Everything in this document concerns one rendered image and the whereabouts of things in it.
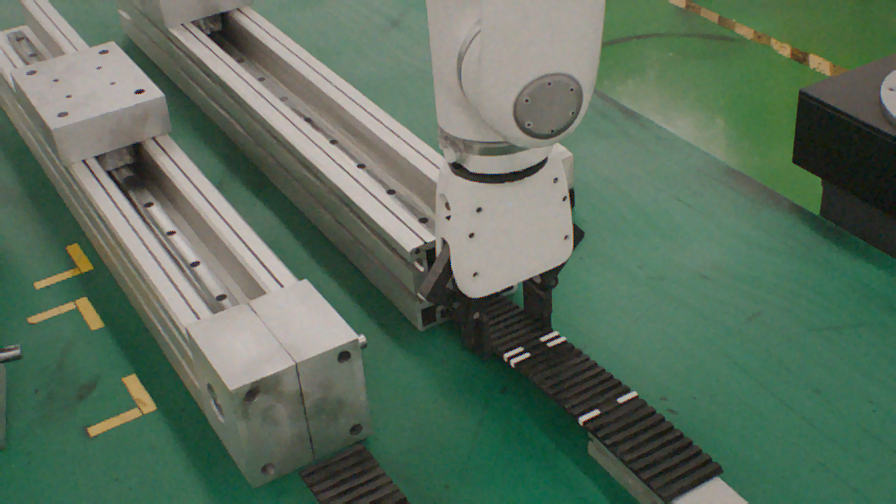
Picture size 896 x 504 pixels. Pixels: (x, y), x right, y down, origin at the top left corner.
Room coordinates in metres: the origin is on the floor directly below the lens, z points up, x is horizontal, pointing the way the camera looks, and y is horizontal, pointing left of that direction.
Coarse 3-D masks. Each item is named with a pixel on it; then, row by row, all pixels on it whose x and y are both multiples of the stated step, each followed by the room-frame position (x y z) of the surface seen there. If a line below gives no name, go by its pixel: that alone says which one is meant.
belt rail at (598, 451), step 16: (592, 448) 0.64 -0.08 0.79; (608, 464) 0.62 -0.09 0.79; (624, 480) 0.61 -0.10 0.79; (640, 480) 0.59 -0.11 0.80; (720, 480) 0.58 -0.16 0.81; (640, 496) 0.59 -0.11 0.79; (656, 496) 0.58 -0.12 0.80; (688, 496) 0.57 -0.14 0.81; (704, 496) 0.57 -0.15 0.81; (720, 496) 0.56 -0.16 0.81; (736, 496) 0.56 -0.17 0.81
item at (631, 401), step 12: (624, 396) 0.67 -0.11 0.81; (636, 396) 0.67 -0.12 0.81; (600, 408) 0.66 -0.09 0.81; (612, 408) 0.66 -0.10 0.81; (624, 408) 0.65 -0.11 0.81; (636, 408) 0.65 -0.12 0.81; (576, 420) 0.65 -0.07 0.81; (588, 420) 0.65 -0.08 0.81; (600, 420) 0.64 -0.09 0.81; (612, 420) 0.64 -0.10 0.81
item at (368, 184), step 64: (128, 0) 1.47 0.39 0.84; (192, 64) 1.26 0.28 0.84; (256, 64) 1.28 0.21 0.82; (320, 64) 1.18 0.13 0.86; (256, 128) 1.10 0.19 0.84; (320, 128) 1.08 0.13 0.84; (384, 128) 1.02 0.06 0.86; (320, 192) 0.96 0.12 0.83; (384, 192) 0.95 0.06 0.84; (384, 256) 0.85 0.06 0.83
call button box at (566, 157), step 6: (558, 144) 1.00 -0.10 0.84; (558, 150) 0.99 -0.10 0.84; (564, 150) 0.99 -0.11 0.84; (564, 156) 0.98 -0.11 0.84; (570, 156) 0.98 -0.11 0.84; (564, 162) 0.98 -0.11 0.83; (570, 162) 0.98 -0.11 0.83; (564, 168) 0.98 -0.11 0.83; (570, 168) 0.98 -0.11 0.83; (570, 174) 0.98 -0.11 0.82; (570, 180) 0.98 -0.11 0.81; (570, 186) 0.98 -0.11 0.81; (570, 192) 0.98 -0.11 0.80; (570, 198) 0.98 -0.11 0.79; (570, 204) 0.98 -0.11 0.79
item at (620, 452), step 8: (664, 424) 0.63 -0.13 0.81; (672, 424) 0.63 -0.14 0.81; (648, 432) 0.63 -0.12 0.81; (656, 432) 0.63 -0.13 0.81; (664, 432) 0.63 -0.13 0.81; (672, 432) 0.62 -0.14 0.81; (680, 432) 0.62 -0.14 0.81; (632, 440) 0.62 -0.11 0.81; (640, 440) 0.62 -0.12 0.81; (648, 440) 0.62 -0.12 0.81; (656, 440) 0.62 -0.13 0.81; (664, 440) 0.62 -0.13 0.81; (672, 440) 0.62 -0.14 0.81; (616, 448) 0.61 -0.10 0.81; (624, 448) 0.61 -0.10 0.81; (632, 448) 0.61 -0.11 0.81; (640, 448) 0.61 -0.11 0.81; (648, 448) 0.61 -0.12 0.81; (656, 448) 0.61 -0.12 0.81; (616, 456) 0.61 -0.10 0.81; (624, 456) 0.60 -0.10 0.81; (632, 456) 0.60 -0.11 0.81; (640, 456) 0.60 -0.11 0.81; (624, 464) 0.60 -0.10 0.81
